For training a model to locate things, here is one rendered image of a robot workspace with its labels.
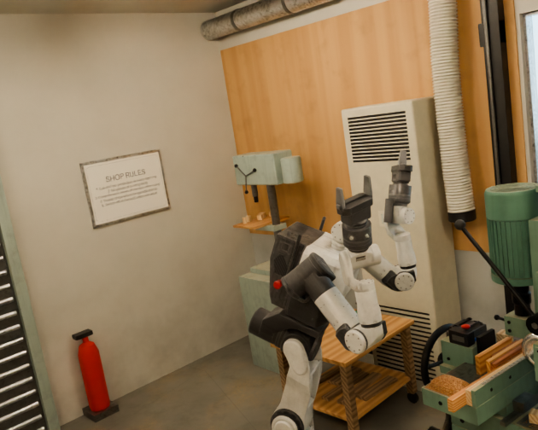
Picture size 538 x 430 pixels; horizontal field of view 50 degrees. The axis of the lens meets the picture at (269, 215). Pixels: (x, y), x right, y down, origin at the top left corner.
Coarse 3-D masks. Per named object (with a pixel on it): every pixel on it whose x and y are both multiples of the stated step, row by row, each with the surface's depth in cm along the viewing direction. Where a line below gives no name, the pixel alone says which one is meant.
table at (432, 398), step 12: (444, 372) 210; (456, 372) 198; (468, 372) 196; (516, 384) 186; (528, 384) 190; (432, 396) 188; (444, 396) 184; (504, 396) 182; (516, 396) 186; (444, 408) 185; (468, 408) 177; (480, 408) 175; (492, 408) 179; (468, 420) 178; (480, 420) 176
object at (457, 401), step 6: (498, 366) 189; (492, 372) 186; (480, 378) 183; (462, 390) 178; (456, 396) 175; (462, 396) 176; (450, 402) 174; (456, 402) 174; (462, 402) 176; (450, 408) 174; (456, 408) 174
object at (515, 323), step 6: (510, 312) 198; (504, 318) 196; (510, 318) 194; (516, 318) 193; (522, 318) 191; (510, 324) 195; (516, 324) 193; (522, 324) 191; (510, 330) 195; (516, 330) 194; (522, 330) 192; (528, 330) 190; (516, 336) 194; (522, 336) 192
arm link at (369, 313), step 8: (360, 296) 179; (368, 296) 178; (376, 296) 180; (360, 304) 179; (368, 304) 178; (376, 304) 179; (360, 312) 180; (368, 312) 178; (376, 312) 179; (360, 320) 180; (368, 320) 179; (376, 320) 179; (384, 320) 185; (352, 328) 183; (360, 328) 180; (368, 328) 179; (376, 328) 179; (384, 328) 185; (368, 336) 179; (376, 336) 179; (384, 336) 187; (368, 344) 180
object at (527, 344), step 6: (528, 336) 179; (534, 336) 177; (522, 342) 181; (528, 342) 179; (534, 342) 178; (522, 348) 181; (528, 348) 180; (528, 354) 180; (528, 360) 180; (534, 360) 179; (534, 366) 179
